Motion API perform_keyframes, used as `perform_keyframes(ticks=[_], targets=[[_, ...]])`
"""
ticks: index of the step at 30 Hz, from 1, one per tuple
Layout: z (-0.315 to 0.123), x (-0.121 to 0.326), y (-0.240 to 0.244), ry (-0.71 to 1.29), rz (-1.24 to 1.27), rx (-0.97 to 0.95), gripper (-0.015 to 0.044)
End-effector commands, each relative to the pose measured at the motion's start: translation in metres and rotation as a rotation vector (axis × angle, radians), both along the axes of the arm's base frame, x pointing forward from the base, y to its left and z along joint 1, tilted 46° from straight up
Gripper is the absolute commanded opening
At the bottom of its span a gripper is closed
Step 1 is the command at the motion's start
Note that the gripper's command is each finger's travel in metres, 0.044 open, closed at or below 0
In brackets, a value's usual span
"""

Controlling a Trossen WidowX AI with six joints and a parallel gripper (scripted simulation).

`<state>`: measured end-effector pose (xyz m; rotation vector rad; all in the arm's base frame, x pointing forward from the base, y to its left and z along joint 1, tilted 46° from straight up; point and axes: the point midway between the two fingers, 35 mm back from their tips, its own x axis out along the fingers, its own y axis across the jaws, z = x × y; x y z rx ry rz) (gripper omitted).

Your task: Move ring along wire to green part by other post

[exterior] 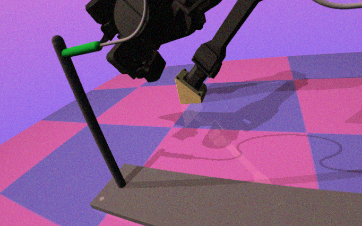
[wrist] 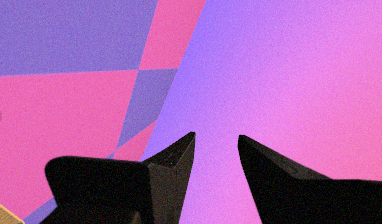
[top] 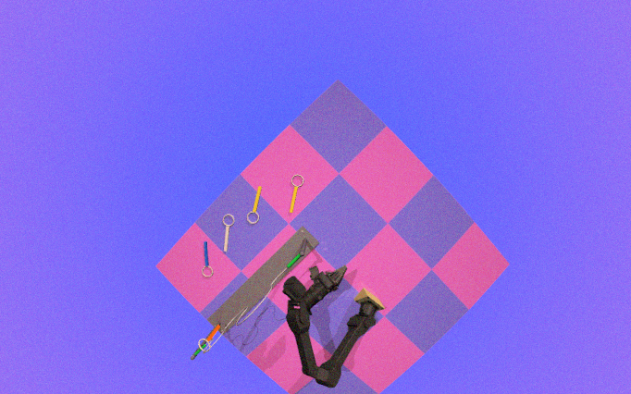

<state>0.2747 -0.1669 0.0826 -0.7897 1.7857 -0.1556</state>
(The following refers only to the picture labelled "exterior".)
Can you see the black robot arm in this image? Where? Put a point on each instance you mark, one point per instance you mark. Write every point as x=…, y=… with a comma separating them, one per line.
x=170, y=20

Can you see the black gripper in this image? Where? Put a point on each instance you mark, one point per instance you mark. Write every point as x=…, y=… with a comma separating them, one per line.
x=102, y=11

